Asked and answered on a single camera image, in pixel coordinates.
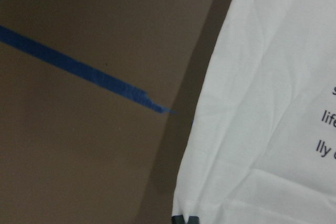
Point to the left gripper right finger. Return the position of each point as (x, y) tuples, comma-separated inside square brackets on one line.
[(193, 220)]

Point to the white printed long-sleeve shirt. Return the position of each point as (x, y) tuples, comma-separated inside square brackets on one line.
[(262, 142)]

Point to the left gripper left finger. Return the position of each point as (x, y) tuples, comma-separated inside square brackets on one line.
[(178, 219)]

